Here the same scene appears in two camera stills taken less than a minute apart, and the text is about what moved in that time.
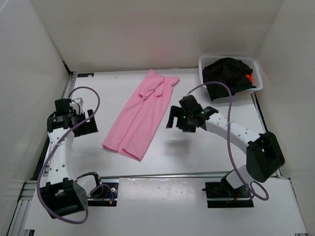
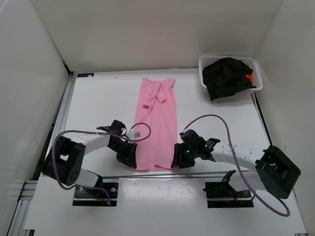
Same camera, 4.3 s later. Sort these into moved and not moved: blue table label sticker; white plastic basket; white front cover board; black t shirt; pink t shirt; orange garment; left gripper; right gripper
Moved: left gripper; right gripper; pink t shirt
Not moved: black t shirt; blue table label sticker; white plastic basket; orange garment; white front cover board
